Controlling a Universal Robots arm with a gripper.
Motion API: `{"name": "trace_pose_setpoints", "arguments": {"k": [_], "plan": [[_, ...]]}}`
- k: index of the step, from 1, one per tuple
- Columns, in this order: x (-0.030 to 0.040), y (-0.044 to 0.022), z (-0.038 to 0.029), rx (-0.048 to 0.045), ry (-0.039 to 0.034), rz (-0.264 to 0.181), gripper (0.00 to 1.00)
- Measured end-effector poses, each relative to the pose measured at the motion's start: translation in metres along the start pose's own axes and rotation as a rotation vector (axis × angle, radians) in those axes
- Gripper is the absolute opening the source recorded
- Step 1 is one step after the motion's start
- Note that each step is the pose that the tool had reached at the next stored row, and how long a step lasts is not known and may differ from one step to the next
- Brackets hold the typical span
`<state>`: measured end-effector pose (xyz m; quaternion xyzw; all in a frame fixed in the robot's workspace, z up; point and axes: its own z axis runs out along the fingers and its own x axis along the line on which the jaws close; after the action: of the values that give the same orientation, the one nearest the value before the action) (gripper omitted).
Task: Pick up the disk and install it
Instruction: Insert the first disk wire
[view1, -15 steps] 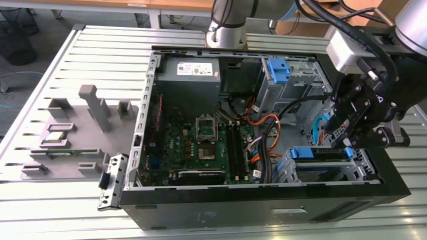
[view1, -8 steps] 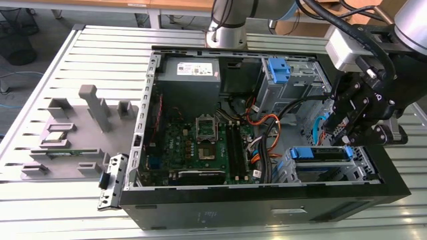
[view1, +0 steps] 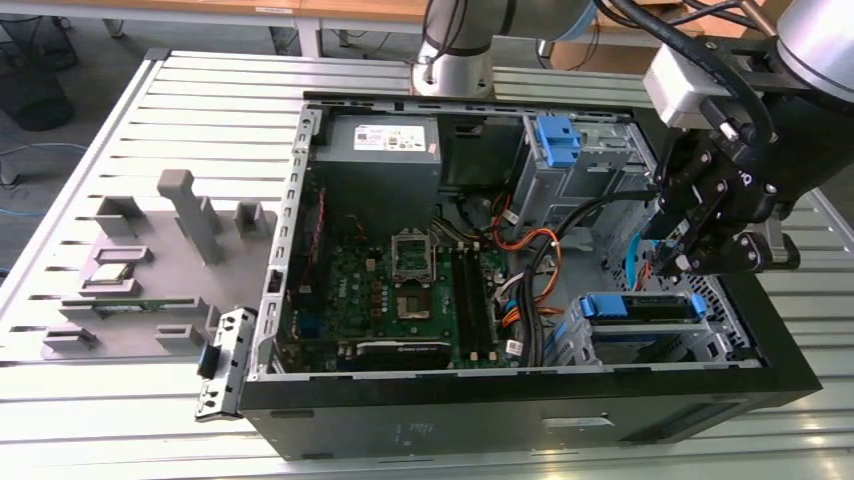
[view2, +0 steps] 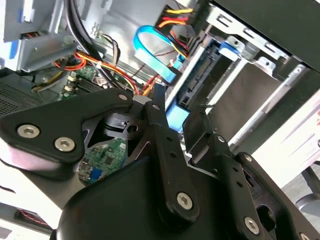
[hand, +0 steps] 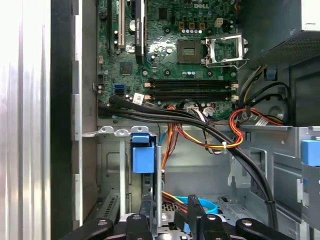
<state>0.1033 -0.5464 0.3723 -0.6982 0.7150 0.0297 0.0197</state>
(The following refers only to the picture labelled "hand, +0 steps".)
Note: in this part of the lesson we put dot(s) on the grey power supply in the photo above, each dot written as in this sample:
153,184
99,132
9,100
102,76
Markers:
295,45

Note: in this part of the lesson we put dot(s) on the blue drive latch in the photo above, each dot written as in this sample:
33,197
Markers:
311,152

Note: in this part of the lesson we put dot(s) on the metal drive cage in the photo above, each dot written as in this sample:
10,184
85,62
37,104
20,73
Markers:
282,170

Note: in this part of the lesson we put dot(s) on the black open PC case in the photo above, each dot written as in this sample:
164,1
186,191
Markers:
61,100

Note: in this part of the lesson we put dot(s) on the black graphics card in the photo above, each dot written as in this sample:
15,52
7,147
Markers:
139,30

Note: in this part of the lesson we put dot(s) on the metal disk bay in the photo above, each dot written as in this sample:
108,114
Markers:
112,160

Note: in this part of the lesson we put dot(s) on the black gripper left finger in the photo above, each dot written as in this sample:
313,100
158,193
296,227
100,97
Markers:
136,227

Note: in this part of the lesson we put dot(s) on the metal socket cover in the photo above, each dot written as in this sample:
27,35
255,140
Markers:
240,46

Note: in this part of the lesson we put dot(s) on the blue board port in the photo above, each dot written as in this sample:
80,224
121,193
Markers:
119,87

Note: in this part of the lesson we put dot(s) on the white expansion slot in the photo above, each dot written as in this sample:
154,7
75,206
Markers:
122,25

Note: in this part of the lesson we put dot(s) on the green motherboard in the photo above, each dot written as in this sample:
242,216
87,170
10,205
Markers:
162,37

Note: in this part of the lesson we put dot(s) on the black RAM slot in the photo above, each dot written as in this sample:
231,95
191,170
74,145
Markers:
192,93
192,82
192,98
192,87

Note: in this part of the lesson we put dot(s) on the hard disk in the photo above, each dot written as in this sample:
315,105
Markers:
143,157

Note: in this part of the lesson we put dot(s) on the blue plastic clip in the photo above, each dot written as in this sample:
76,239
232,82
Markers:
271,75

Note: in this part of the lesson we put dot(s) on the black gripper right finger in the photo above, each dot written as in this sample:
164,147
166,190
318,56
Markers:
215,227

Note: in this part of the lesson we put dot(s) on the black expansion slot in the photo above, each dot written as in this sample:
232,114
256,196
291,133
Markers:
109,25

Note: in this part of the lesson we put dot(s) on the CPU socket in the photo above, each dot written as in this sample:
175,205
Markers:
189,51

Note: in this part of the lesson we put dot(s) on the black plastic shroud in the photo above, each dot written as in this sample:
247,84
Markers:
307,100

